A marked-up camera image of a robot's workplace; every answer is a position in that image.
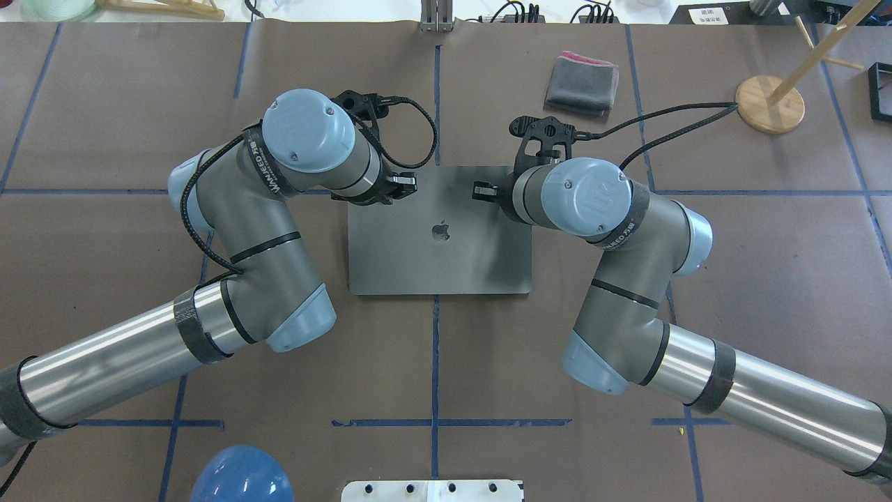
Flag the black tray with glasses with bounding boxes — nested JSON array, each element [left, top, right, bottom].
[[868, 61, 891, 123]]

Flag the silver grey laptop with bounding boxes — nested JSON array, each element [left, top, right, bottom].
[[348, 165, 532, 296]]

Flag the blue desk lamp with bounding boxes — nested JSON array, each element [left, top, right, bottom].
[[189, 445, 295, 501]]

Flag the black braided cable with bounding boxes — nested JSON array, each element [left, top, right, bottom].
[[348, 96, 438, 170], [575, 102, 739, 172]]

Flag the white camera mast with base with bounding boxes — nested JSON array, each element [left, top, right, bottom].
[[341, 479, 525, 501]]

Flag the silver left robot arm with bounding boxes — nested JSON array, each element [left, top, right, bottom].
[[2, 89, 421, 464]]

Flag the aluminium frame post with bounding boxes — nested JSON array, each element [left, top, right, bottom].
[[420, 0, 455, 33]]

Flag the pale green glass plate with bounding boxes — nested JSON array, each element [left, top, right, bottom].
[[20, 1, 98, 22]]

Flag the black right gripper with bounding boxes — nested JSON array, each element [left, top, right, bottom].
[[472, 178, 520, 223]]

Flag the grey folded cloth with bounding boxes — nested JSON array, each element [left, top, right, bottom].
[[544, 51, 620, 116]]

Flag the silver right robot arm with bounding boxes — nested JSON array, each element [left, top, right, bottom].
[[472, 157, 890, 486]]

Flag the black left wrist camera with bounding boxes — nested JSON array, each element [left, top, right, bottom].
[[332, 90, 393, 139]]

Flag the wooden mug tree stand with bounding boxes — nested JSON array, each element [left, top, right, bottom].
[[735, 1, 880, 135]]

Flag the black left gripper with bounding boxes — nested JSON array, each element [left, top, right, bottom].
[[332, 167, 417, 206]]

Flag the wooden dish rack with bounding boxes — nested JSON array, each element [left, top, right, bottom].
[[95, 1, 225, 22]]

